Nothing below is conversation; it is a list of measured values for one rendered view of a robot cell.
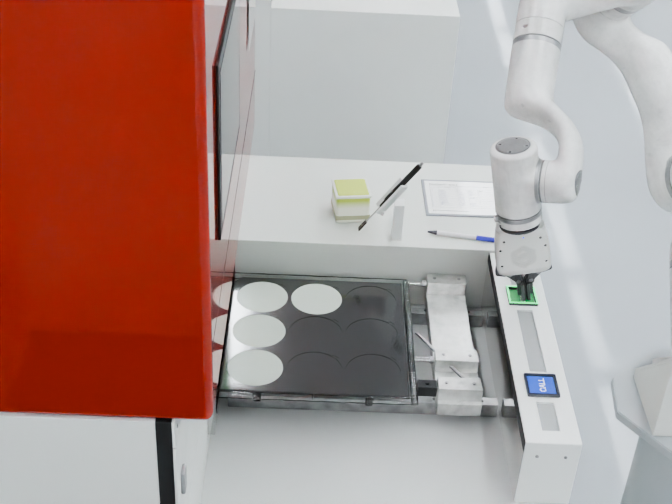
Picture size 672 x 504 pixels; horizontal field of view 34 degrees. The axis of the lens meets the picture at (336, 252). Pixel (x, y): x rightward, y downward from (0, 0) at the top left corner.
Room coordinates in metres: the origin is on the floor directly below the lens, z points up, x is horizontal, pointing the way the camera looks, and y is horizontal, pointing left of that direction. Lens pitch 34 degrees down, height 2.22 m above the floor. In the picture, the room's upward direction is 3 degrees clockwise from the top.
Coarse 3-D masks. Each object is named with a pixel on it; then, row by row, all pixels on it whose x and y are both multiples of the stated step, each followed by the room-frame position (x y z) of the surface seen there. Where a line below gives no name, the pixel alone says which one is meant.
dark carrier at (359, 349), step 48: (240, 288) 1.78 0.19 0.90; (288, 288) 1.79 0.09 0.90; (336, 288) 1.80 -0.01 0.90; (384, 288) 1.81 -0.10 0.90; (288, 336) 1.64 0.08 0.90; (336, 336) 1.65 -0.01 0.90; (384, 336) 1.66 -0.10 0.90; (240, 384) 1.50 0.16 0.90; (288, 384) 1.50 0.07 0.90; (336, 384) 1.51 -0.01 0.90; (384, 384) 1.52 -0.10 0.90
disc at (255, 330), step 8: (240, 320) 1.68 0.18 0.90; (248, 320) 1.68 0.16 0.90; (256, 320) 1.68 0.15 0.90; (264, 320) 1.69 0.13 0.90; (272, 320) 1.69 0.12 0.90; (240, 328) 1.66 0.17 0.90; (248, 328) 1.66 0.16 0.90; (256, 328) 1.66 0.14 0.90; (264, 328) 1.66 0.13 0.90; (272, 328) 1.66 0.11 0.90; (280, 328) 1.66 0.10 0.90; (240, 336) 1.63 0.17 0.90; (248, 336) 1.63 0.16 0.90; (256, 336) 1.64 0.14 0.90; (264, 336) 1.64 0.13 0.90; (272, 336) 1.64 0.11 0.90; (280, 336) 1.64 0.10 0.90; (248, 344) 1.61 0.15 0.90; (256, 344) 1.61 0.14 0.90; (264, 344) 1.61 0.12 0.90; (272, 344) 1.61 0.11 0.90
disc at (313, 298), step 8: (304, 288) 1.80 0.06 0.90; (312, 288) 1.80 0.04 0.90; (320, 288) 1.80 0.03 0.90; (328, 288) 1.80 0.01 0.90; (296, 296) 1.77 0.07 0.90; (304, 296) 1.77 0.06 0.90; (312, 296) 1.77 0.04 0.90; (320, 296) 1.77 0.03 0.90; (328, 296) 1.78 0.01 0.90; (336, 296) 1.78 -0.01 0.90; (296, 304) 1.74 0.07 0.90; (304, 304) 1.74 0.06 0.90; (312, 304) 1.75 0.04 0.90; (320, 304) 1.75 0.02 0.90; (328, 304) 1.75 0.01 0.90; (336, 304) 1.75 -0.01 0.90; (312, 312) 1.72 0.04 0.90; (320, 312) 1.72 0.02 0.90; (328, 312) 1.72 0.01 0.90
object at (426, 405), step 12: (420, 396) 1.55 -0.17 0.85; (276, 408) 1.53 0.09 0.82; (288, 408) 1.53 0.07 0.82; (300, 408) 1.53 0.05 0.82; (312, 408) 1.53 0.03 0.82; (324, 408) 1.53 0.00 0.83; (336, 408) 1.53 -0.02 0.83; (348, 408) 1.53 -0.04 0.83; (360, 408) 1.53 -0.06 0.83; (372, 408) 1.53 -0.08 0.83; (384, 408) 1.53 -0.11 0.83; (396, 408) 1.53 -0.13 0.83; (408, 408) 1.53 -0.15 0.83; (420, 408) 1.53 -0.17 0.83; (432, 408) 1.53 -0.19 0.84; (492, 408) 1.54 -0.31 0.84
